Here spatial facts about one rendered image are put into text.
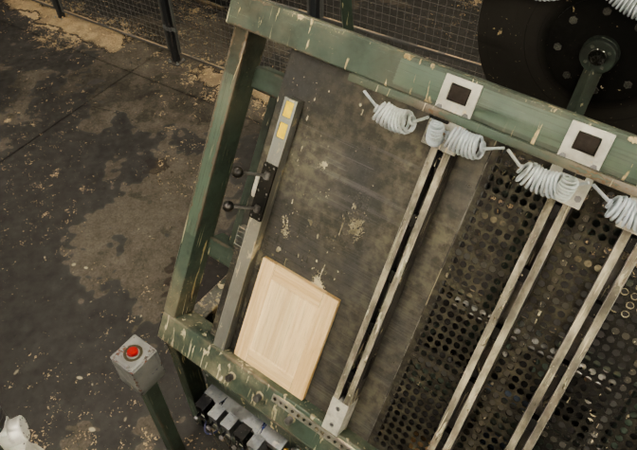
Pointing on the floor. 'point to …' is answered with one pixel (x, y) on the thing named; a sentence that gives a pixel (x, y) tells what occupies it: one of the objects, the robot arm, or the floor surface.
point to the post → (154, 402)
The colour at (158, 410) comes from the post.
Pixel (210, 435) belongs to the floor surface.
